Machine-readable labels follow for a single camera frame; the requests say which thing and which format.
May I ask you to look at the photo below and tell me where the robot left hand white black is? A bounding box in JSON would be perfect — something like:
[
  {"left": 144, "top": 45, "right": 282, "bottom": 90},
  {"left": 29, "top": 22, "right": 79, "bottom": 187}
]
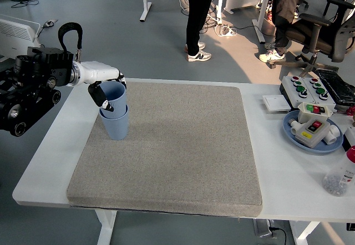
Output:
[{"left": 74, "top": 60, "right": 128, "bottom": 113}]

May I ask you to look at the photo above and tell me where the light blue ribbed cup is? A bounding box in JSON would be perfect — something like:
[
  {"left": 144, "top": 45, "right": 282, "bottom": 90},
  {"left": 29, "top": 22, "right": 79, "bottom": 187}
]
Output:
[
  {"left": 99, "top": 105, "right": 130, "bottom": 141},
  {"left": 99, "top": 81, "right": 128, "bottom": 120}
]

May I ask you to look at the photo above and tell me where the white push-button control box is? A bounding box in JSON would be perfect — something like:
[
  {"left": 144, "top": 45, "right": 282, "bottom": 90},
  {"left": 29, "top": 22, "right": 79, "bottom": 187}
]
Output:
[
  {"left": 302, "top": 77, "right": 338, "bottom": 110},
  {"left": 279, "top": 75, "right": 317, "bottom": 110}
]

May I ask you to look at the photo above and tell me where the white desk leg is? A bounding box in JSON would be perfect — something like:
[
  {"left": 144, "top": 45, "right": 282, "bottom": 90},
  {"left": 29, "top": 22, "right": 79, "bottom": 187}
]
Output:
[
  {"left": 139, "top": 0, "right": 153, "bottom": 22},
  {"left": 252, "top": 0, "right": 274, "bottom": 45}
]

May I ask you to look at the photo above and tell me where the standing person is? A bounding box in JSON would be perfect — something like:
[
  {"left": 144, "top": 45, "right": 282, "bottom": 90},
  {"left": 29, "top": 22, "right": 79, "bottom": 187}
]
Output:
[{"left": 184, "top": 0, "right": 217, "bottom": 62}]

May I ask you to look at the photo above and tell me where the grey-brown mat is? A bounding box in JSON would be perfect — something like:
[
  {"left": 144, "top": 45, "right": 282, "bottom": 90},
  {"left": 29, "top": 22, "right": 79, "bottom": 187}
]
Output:
[{"left": 66, "top": 81, "right": 263, "bottom": 217}]

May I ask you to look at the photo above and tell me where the seated person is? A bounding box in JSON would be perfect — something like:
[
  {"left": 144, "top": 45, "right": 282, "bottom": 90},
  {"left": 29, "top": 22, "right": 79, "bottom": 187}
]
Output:
[{"left": 258, "top": 0, "right": 310, "bottom": 63}]

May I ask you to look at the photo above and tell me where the white pipe fitting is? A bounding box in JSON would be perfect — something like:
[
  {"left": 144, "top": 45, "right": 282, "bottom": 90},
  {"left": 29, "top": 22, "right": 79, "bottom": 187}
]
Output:
[
  {"left": 323, "top": 124, "right": 341, "bottom": 145},
  {"left": 288, "top": 119, "right": 302, "bottom": 135}
]

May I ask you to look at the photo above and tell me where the white table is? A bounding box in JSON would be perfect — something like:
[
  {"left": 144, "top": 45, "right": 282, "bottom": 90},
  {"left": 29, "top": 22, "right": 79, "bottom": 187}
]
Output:
[{"left": 12, "top": 75, "right": 355, "bottom": 245}]

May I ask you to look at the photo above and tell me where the black office chair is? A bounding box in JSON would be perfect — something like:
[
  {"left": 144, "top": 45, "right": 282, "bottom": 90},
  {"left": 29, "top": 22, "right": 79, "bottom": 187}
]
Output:
[{"left": 267, "top": 0, "right": 355, "bottom": 76}]

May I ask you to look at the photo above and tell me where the blue plate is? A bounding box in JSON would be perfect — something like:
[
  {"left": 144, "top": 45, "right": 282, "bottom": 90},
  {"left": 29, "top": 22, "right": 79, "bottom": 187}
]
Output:
[{"left": 282, "top": 110, "right": 344, "bottom": 155}]

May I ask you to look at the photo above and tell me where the white box black side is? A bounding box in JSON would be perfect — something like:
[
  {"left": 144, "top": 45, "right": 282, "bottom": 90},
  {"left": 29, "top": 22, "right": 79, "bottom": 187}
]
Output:
[{"left": 342, "top": 126, "right": 355, "bottom": 153}]

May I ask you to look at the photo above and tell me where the clear bottle red cap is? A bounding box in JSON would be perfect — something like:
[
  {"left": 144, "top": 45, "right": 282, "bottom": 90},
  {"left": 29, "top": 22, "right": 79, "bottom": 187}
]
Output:
[{"left": 322, "top": 146, "right": 355, "bottom": 197}]

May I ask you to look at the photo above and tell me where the white wall switch plate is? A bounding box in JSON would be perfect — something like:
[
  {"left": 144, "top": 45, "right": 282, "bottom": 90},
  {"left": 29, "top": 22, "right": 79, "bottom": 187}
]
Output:
[{"left": 262, "top": 94, "right": 292, "bottom": 113}]

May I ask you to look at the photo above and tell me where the white green-red switch box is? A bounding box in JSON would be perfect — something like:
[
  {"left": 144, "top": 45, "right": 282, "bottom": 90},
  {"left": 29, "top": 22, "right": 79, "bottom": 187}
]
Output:
[{"left": 297, "top": 102, "right": 336, "bottom": 124}]

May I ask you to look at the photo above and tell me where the grey red-button switch box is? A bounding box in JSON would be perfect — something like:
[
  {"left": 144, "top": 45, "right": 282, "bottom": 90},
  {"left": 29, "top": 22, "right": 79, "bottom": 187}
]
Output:
[{"left": 294, "top": 117, "right": 331, "bottom": 149}]

